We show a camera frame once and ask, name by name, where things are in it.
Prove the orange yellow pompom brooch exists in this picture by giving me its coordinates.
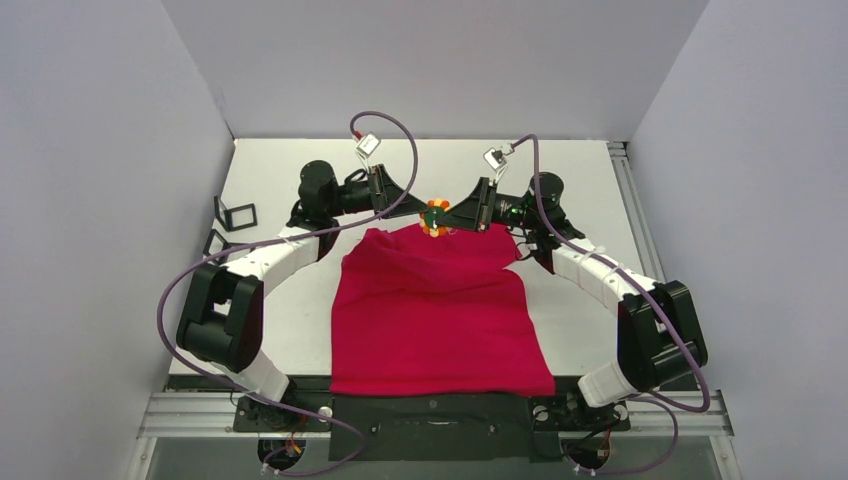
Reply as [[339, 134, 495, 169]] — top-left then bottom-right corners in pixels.
[[419, 198, 452, 238]]

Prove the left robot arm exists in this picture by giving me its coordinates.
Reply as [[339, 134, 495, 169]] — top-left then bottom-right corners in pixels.
[[176, 160, 428, 430]]

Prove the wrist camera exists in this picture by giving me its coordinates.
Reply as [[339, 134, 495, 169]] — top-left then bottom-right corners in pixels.
[[355, 133, 381, 159], [483, 148, 509, 171]]

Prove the aluminium side rail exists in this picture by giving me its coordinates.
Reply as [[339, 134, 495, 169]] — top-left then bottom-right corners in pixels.
[[606, 141, 667, 283]]

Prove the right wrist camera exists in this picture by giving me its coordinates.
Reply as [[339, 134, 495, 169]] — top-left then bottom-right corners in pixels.
[[483, 148, 509, 171]]

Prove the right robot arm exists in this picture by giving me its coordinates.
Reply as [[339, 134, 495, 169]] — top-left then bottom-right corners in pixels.
[[424, 172, 708, 427]]

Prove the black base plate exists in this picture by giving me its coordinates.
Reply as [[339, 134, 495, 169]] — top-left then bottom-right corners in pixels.
[[232, 376, 630, 465]]

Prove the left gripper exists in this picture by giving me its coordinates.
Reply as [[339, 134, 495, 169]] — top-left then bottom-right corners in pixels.
[[326, 166, 429, 221]]

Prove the red t-shirt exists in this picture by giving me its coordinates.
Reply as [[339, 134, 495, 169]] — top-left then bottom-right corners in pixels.
[[331, 225, 555, 397]]

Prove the black frame stand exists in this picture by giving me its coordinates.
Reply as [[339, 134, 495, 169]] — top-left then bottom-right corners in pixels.
[[202, 229, 254, 265], [213, 195, 258, 232]]

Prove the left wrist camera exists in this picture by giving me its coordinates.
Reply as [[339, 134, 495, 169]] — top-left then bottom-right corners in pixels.
[[355, 133, 381, 159]]

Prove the aluminium front rail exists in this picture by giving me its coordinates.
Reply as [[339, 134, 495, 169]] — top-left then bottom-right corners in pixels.
[[127, 390, 743, 479]]

